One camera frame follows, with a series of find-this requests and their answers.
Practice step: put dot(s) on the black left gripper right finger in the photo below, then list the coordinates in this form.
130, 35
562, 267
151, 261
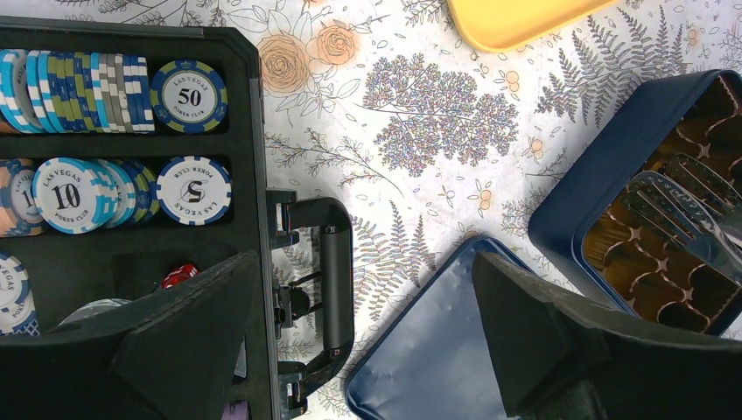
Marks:
559, 355

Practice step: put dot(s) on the finger of the clear right gripper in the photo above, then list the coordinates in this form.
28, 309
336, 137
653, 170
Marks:
661, 204
717, 195

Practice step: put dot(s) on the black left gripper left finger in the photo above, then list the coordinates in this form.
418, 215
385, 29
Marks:
169, 355

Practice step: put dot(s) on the blue tin with brown insert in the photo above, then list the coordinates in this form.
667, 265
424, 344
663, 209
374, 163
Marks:
585, 230

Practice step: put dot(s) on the blue tin lid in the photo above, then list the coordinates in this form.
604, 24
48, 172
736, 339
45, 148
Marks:
433, 361

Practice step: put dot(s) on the red die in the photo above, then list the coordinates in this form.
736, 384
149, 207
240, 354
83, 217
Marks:
179, 275

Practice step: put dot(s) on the black poker chip case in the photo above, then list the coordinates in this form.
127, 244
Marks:
75, 276

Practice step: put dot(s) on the white blue poker chip 5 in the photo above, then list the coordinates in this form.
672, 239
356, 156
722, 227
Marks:
194, 190

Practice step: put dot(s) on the white blue poker chip 10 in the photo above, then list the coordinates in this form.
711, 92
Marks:
71, 195

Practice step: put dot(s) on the yellow plastic tray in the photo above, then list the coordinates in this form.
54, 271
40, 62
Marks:
498, 26

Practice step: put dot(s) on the blue poker chip 50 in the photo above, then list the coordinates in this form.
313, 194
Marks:
189, 96

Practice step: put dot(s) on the floral table cloth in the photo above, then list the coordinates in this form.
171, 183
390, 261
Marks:
427, 140

